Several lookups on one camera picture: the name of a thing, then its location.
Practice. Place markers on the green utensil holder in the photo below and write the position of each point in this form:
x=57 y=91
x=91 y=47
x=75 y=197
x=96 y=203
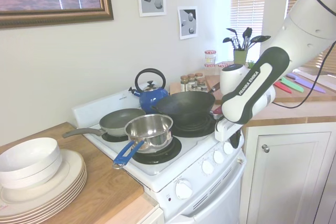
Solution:
x=239 y=57

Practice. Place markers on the cream dinner plate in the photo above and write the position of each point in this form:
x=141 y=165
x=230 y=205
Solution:
x=26 y=209
x=26 y=219
x=71 y=171
x=26 y=214

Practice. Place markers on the large black coil burner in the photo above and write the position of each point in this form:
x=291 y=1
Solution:
x=194 y=128

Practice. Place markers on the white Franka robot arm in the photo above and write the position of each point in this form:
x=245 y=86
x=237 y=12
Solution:
x=296 y=32

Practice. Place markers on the white drawer cabinet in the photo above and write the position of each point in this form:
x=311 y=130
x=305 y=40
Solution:
x=155 y=217

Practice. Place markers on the black kitchen utensil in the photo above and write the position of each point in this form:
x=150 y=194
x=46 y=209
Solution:
x=247 y=33
x=227 y=40
x=261 y=38
x=232 y=31

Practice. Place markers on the geometric solids print three shapes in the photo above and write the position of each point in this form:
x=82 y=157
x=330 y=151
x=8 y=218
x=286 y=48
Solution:
x=187 y=23

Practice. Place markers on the white door cabinet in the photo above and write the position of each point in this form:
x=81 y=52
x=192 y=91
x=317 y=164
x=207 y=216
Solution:
x=288 y=176

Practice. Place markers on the white oven door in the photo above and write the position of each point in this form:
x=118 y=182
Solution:
x=223 y=197

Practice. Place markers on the wooden cutting board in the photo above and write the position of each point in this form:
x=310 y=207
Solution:
x=212 y=79

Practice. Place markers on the small glass shaker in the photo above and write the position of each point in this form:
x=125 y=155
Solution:
x=194 y=88
x=204 y=89

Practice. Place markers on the glass spice jar tan lid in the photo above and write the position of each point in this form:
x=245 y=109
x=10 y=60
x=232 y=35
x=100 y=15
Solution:
x=201 y=82
x=199 y=75
x=184 y=83
x=191 y=79

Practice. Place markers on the white bowl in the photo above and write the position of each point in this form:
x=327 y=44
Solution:
x=31 y=155
x=39 y=179

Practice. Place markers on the white burner knob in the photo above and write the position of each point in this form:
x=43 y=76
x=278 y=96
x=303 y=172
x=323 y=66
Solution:
x=207 y=167
x=218 y=157
x=228 y=148

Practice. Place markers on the round metal cabinet knob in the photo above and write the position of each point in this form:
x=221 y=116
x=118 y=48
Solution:
x=265 y=148

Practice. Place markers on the white electric stove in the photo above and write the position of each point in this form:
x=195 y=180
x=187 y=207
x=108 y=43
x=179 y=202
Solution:
x=191 y=145

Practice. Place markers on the red knife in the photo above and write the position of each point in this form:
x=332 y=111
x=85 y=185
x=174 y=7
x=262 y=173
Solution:
x=282 y=87

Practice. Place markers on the purple knife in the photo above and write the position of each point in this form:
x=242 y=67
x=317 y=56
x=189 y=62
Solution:
x=312 y=85

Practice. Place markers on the large white oven knob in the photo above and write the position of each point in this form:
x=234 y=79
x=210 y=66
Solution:
x=183 y=189

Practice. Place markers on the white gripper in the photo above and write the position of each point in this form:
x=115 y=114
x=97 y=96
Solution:
x=223 y=130

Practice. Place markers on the grey frying pan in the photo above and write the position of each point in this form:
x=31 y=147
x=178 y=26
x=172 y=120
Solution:
x=118 y=119

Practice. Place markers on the black coil stove burner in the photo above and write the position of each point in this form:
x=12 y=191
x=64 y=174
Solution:
x=113 y=138
x=168 y=153

